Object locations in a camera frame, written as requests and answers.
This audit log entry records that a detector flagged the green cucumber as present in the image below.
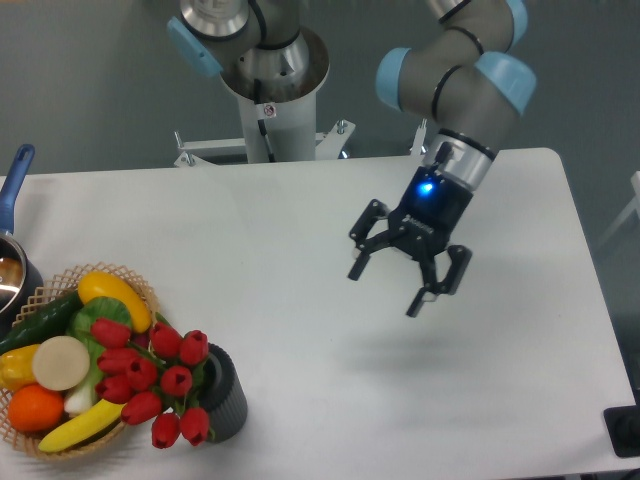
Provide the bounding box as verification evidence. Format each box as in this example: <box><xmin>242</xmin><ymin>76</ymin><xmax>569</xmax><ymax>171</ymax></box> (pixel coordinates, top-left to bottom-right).
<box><xmin>1</xmin><ymin>290</ymin><xmax>83</xmax><ymax>354</ymax></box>

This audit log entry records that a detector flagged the woven wicker basket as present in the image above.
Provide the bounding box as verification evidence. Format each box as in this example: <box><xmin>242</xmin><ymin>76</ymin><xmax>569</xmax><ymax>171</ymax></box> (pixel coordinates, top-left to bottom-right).
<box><xmin>1</xmin><ymin>262</ymin><xmax>160</xmax><ymax>462</ymax></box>

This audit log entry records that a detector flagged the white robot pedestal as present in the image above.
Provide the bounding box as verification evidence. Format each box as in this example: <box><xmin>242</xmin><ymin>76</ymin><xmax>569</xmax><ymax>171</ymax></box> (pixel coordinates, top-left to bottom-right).
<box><xmin>173</xmin><ymin>25</ymin><xmax>430</xmax><ymax>168</ymax></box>

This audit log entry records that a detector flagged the beige round disc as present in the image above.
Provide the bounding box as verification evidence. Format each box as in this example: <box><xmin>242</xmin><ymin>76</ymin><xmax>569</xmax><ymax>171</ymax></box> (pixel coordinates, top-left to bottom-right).
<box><xmin>31</xmin><ymin>336</ymin><xmax>90</xmax><ymax>391</ymax></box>

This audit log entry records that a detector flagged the black cable on pedestal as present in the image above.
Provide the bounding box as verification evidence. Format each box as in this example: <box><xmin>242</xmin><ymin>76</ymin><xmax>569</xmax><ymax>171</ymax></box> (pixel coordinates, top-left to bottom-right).
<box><xmin>252</xmin><ymin>78</ymin><xmax>277</xmax><ymax>163</ymax></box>

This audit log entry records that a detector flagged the yellow squash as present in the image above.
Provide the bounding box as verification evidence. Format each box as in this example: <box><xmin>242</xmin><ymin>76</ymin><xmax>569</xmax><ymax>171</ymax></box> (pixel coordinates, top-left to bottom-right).
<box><xmin>77</xmin><ymin>271</ymin><xmax>152</xmax><ymax>333</ymax></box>

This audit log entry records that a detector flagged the white frame at right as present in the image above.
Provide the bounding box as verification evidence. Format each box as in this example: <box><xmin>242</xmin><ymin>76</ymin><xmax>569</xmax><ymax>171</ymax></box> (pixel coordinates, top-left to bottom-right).
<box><xmin>600</xmin><ymin>171</ymin><xmax>640</xmax><ymax>246</ymax></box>

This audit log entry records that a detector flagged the orange fruit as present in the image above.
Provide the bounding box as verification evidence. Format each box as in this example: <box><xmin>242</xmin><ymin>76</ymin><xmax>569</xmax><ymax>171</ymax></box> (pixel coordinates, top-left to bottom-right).
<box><xmin>7</xmin><ymin>384</ymin><xmax>64</xmax><ymax>433</ymax></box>

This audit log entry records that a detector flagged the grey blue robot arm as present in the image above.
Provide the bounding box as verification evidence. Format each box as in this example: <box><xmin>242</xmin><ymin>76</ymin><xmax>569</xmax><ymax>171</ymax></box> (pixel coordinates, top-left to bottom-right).
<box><xmin>167</xmin><ymin>1</ymin><xmax>536</xmax><ymax>316</ymax></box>

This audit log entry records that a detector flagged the dark grey ribbed vase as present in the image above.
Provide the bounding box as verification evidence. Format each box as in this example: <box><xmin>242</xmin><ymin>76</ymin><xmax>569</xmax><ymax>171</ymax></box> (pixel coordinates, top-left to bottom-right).
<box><xmin>199</xmin><ymin>344</ymin><xmax>248</xmax><ymax>443</ymax></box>

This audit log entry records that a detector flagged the yellow bell pepper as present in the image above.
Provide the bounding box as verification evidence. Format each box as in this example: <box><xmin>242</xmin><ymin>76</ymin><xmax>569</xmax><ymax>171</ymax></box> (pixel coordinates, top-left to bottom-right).
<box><xmin>1</xmin><ymin>344</ymin><xmax>40</xmax><ymax>391</ymax></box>

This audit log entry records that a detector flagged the black device at edge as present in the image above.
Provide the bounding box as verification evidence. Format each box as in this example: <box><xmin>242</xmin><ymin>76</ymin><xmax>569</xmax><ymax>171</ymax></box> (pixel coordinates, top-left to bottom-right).
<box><xmin>603</xmin><ymin>405</ymin><xmax>639</xmax><ymax>458</ymax></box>

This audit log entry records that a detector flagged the yellow banana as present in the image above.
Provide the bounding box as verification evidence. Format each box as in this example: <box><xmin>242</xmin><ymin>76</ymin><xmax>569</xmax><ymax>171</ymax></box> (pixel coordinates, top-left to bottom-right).
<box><xmin>38</xmin><ymin>400</ymin><xmax>124</xmax><ymax>454</ymax></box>

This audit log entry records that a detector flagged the red tulip bouquet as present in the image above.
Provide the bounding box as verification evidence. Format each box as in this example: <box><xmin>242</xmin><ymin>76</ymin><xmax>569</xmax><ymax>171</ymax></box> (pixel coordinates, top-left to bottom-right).
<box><xmin>90</xmin><ymin>317</ymin><xmax>215</xmax><ymax>449</ymax></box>

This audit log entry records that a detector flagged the blue handled saucepan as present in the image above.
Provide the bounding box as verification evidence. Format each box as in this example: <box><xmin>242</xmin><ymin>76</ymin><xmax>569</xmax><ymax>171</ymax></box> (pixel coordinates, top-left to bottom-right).
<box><xmin>1</xmin><ymin>144</ymin><xmax>43</xmax><ymax>338</ymax></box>

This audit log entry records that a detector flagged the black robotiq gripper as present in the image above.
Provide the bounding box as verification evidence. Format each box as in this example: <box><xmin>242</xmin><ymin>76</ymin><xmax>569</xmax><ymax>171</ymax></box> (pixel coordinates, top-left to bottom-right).
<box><xmin>348</xmin><ymin>167</ymin><xmax>473</xmax><ymax>318</ymax></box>

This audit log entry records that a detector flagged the green bok choy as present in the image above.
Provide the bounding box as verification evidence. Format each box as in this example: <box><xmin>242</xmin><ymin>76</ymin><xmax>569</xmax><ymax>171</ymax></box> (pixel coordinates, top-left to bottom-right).
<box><xmin>64</xmin><ymin>297</ymin><xmax>132</xmax><ymax>418</ymax></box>

